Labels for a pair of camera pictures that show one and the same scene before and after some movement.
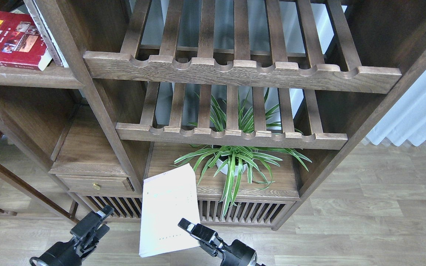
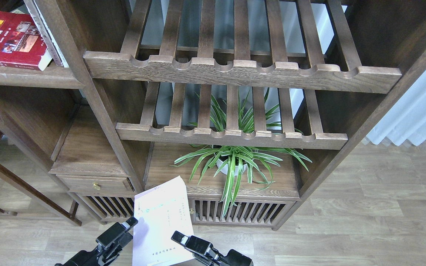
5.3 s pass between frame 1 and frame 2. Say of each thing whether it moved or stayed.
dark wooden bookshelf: stayed
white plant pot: stayed
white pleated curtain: stayed
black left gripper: moved
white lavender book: moved
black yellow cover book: stayed
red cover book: stayed
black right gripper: moved
